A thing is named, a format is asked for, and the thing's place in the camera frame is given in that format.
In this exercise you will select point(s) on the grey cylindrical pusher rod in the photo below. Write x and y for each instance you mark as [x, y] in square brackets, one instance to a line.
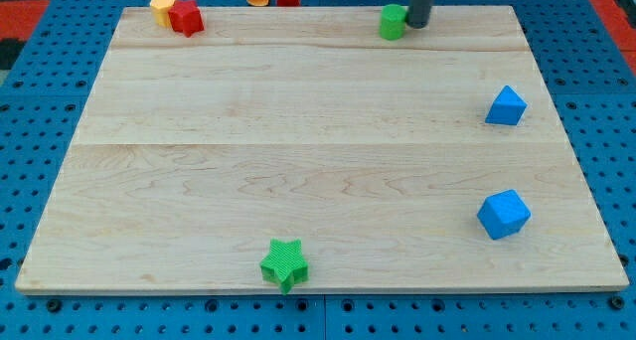
[418, 13]

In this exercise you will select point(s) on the blue triangle block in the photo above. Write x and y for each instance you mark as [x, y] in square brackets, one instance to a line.
[507, 108]

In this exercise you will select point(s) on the wooden board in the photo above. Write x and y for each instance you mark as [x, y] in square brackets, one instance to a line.
[192, 154]

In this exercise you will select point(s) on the green cylinder block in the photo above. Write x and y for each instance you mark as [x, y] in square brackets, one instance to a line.
[392, 22]

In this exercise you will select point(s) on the blue cube block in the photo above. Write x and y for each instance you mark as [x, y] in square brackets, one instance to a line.
[503, 214]

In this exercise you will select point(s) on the red star block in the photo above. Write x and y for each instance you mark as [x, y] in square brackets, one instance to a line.
[185, 17]

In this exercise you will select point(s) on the yellow hexagon block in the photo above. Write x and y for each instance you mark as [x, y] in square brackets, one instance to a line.
[160, 11]

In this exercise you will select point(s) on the green star block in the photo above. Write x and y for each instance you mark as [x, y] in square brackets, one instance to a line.
[285, 265]

